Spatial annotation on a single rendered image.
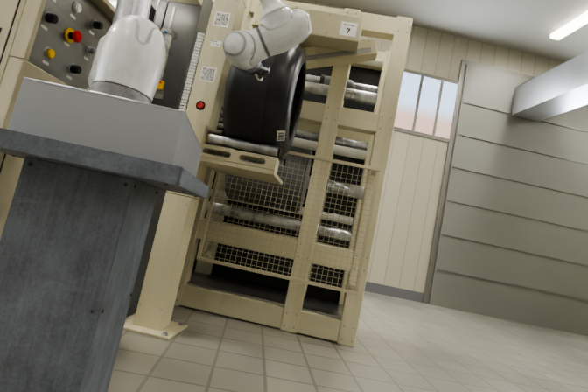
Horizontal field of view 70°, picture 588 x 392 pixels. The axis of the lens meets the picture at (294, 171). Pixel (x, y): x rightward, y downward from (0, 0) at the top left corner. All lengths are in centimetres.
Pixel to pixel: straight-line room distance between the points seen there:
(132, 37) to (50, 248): 55
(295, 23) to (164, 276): 127
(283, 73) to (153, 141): 96
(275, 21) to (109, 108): 59
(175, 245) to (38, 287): 100
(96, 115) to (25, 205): 26
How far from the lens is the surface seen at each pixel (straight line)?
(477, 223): 602
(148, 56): 119
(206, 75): 213
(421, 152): 583
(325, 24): 245
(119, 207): 104
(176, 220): 202
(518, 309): 637
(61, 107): 109
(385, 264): 561
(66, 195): 108
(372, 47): 255
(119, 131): 103
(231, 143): 192
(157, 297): 206
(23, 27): 155
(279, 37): 137
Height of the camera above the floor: 57
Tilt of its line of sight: 8 degrees up
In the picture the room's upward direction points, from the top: 12 degrees clockwise
